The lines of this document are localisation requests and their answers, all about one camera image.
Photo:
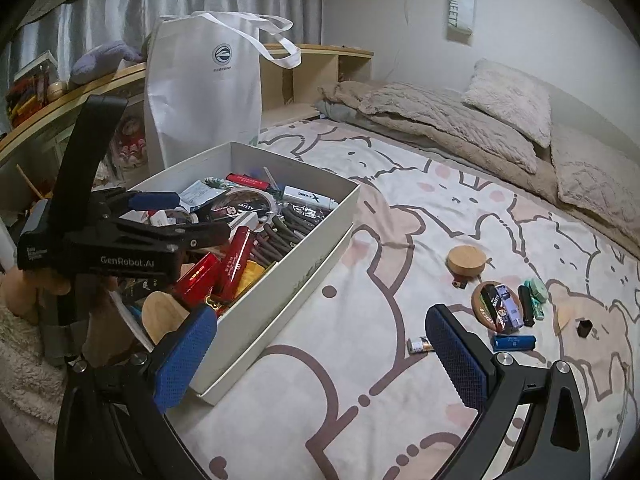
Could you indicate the black red small pack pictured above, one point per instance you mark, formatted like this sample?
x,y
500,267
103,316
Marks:
x,y
490,305

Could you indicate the grey curtain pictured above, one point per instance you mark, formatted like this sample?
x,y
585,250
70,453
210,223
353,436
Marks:
x,y
150,10

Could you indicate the cartoon bear printed bed sheet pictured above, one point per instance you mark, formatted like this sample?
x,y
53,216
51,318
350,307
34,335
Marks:
x,y
400,220

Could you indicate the golden ball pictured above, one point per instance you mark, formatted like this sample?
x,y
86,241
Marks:
x,y
56,91

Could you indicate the small wooden lid jar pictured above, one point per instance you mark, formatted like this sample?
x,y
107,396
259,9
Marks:
x,y
467,262

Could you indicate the white hanging wall pouch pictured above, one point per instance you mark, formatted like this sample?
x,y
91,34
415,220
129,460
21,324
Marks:
x,y
460,5

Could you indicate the small white gold battery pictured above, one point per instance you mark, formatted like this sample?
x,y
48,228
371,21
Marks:
x,y
419,345

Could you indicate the wooden bedside shelf unit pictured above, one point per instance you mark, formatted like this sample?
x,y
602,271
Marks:
x,y
320,75

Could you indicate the blue battery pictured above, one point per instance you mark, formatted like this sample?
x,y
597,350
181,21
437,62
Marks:
x,y
512,342

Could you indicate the black lighter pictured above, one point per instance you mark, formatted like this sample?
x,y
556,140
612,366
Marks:
x,y
525,305

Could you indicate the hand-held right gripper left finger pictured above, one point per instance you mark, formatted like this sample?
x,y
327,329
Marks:
x,y
187,355

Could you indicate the small black cube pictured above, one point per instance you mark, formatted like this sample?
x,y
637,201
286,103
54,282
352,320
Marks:
x,y
584,327

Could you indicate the beige quilt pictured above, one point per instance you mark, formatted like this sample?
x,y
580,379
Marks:
x,y
430,120

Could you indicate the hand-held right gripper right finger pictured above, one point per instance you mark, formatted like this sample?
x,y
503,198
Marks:
x,y
455,360

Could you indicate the black round tape roll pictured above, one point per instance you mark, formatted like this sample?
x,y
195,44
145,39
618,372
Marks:
x,y
245,206

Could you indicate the purple white small pack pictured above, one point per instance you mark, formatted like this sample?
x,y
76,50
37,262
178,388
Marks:
x,y
507,310

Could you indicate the person's left hand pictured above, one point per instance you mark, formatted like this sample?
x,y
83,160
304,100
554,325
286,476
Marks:
x,y
25,292

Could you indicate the clear case of coloured items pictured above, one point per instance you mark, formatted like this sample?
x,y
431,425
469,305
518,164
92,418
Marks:
x,y
30,90

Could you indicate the mint green small case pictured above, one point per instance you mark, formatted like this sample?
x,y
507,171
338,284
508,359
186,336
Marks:
x,y
537,297

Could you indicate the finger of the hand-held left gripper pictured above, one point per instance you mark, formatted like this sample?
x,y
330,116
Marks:
x,y
200,236
152,201

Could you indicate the beige quilted pillow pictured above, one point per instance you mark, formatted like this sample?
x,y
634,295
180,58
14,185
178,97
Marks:
x,y
595,180

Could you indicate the doll in red dress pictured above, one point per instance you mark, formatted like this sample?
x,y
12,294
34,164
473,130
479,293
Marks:
x,y
127,145

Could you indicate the white printed small box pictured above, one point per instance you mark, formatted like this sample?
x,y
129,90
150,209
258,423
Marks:
x,y
307,195

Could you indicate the person's left forearm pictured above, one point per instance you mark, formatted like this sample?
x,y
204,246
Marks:
x,y
25,365

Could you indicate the white cardboard box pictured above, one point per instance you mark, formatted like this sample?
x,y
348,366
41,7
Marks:
x,y
280,320

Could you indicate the purple plush toy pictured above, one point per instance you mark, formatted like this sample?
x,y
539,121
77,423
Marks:
x,y
105,57

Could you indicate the white tote bag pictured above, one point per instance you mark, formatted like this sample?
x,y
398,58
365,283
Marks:
x,y
205,100

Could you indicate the bundle of dark sticks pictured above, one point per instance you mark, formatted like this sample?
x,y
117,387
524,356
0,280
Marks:
x,y
285,235

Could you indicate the grey folded cloth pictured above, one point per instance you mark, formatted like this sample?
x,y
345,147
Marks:
x,y
325,107

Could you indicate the thin wooden stick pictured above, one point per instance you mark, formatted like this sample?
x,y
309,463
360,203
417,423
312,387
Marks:
x,y
30,180

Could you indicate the light fluffy pillow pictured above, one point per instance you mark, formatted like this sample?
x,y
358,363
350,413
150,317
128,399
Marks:
x,y
510,100

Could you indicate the wooden oval piece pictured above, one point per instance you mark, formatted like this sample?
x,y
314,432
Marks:
x,y
160,312

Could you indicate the grey sachet packet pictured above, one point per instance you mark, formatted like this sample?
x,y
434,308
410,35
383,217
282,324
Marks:
x,y
197,195

